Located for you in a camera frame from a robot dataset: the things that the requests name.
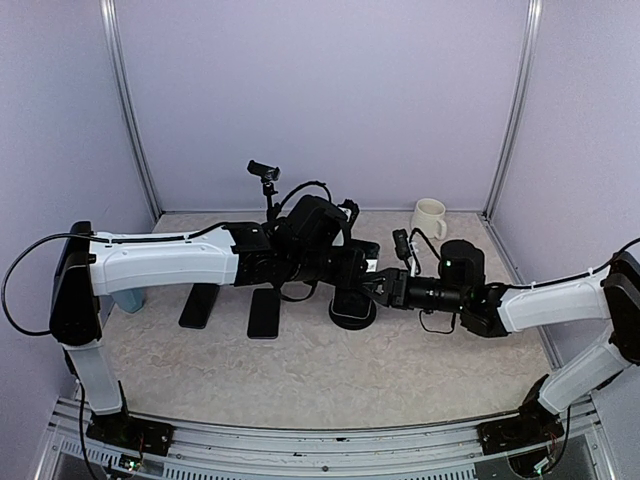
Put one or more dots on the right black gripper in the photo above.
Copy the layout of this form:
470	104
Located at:
396	281

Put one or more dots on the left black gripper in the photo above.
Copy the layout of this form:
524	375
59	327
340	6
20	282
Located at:
350	276

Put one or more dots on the short bent black phone stand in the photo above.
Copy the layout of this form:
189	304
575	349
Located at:
351	310

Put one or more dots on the purple phone black screen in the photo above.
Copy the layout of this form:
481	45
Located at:
264	315

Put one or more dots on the tall black phone stand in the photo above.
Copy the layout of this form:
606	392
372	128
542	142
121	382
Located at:
268	176

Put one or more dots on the blue phone black screen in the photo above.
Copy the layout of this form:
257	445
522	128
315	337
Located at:
198	307

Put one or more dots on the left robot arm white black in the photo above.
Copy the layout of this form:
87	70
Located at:
312	244

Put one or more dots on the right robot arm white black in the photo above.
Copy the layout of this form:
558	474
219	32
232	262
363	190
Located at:
491	310

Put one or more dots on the white ceramic mug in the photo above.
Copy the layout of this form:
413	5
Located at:
429	217

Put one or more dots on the light blue cup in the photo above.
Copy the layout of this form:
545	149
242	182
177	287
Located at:
129	301

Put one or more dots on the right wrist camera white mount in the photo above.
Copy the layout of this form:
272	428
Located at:
406	252

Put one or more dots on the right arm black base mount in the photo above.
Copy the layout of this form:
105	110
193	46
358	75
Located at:
533	423

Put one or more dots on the front aluminium frame rail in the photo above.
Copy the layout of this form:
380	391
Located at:
203	450

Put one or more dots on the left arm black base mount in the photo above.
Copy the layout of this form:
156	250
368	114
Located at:
133	433

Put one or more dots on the right aluminium frame post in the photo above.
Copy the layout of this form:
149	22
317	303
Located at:
517	107

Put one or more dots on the aluminium frame post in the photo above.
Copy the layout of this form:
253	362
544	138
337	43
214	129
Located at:
114	46
517	107

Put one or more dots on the left aluminium frame post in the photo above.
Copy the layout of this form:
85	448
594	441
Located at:
114	46

